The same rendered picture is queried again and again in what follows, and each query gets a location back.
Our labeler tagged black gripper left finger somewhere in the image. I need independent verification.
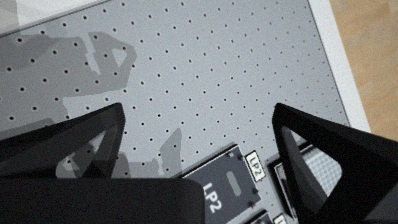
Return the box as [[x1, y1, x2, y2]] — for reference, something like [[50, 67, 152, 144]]
[[0, 102, 126, 178]]

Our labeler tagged grey perforated base plate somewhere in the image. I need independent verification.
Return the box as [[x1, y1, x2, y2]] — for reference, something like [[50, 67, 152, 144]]
[[0, 0, 351, 224]]

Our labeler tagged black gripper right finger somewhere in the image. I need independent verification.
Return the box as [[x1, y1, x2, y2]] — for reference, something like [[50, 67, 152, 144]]
[[272, 103, 398, 224]]

